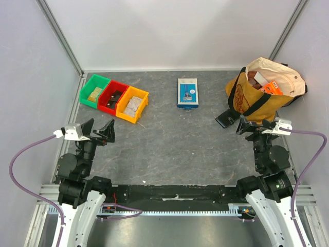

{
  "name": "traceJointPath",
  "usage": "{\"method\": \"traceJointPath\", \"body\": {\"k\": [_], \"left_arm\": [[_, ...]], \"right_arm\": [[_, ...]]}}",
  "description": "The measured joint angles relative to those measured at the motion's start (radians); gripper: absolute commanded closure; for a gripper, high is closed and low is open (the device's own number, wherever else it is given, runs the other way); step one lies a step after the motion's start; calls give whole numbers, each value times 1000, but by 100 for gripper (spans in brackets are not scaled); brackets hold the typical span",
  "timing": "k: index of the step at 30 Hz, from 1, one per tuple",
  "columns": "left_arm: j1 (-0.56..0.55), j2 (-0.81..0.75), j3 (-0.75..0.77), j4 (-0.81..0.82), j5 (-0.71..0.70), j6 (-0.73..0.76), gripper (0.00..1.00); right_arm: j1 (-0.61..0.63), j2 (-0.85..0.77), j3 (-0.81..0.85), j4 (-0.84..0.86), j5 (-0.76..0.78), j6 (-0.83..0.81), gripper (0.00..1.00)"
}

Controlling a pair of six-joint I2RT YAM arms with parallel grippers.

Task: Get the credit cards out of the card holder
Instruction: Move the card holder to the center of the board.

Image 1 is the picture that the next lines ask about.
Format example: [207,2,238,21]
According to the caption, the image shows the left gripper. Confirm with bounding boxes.
[77,118,115,175]

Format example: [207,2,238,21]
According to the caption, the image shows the black card holder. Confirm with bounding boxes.
[215,109,240,129]

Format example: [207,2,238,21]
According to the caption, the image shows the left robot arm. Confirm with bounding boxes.
[52,119,115,246]

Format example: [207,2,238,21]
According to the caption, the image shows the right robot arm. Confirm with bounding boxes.
[235,115,311,246]

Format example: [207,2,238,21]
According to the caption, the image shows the black parts in red bin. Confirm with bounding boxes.
[106,91,123,110]

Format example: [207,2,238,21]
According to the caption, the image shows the red plastic bin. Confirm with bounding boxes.
[97,80,129,116]

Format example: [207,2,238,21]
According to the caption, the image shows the tan blocks in green bin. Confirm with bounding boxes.
[87,87,102,102]

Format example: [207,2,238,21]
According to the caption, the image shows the yellow canvas tote bag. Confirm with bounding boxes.
[225,57,307,122]

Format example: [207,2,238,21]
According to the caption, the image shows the orange box in bag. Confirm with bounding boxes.
[260,81,283,95]

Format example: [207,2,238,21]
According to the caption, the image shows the plastic bags in yellow bin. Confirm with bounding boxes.
[123,96,142,117]

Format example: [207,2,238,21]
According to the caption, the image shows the yellow plastic bin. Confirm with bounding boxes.
[116,86,149,124]

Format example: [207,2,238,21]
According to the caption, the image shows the blue white box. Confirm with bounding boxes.
[177,78,199,110]

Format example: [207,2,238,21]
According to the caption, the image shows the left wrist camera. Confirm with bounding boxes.
[53,123,90,142]

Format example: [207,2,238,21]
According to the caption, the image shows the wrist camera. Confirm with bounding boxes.
[53,123,90,142]
[262,117,293,136]

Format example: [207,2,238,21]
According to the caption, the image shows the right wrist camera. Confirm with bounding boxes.
[262,117,293,136]

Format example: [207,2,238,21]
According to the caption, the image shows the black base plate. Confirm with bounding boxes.
[106,185,246,212]

